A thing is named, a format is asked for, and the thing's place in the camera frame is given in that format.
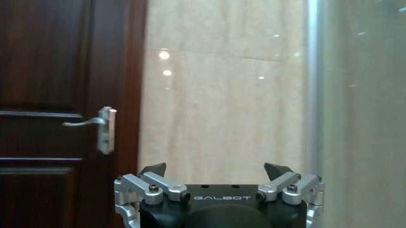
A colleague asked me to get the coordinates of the silver metal panel frame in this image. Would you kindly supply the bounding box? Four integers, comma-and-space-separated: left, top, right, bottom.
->
305, 0, 325, 181

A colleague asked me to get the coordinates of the dark brown wooden door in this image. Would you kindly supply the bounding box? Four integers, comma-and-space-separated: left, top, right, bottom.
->
0, 0, 147, 228

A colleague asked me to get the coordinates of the silver lever door handle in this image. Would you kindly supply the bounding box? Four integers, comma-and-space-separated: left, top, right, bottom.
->
63, 107, 117, 155

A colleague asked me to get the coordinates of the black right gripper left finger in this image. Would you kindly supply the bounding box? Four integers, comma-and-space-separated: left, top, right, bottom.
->
114, 162, 191, 228

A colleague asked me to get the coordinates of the frosted glass shower panel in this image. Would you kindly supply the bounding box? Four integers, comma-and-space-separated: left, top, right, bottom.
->
320, 0, 406, 228

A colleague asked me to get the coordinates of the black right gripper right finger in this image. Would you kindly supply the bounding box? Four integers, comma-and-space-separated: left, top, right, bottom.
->
257, 162, 326, 228

